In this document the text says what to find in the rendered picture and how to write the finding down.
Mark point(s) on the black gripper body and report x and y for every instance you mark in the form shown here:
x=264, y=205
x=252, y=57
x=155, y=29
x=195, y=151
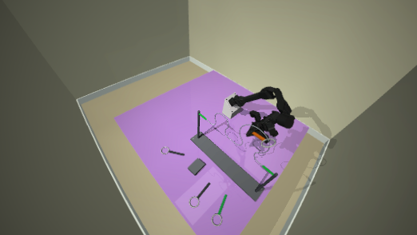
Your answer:
x=260, y=123

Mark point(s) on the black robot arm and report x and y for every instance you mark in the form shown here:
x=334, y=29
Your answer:
x=282, y=118

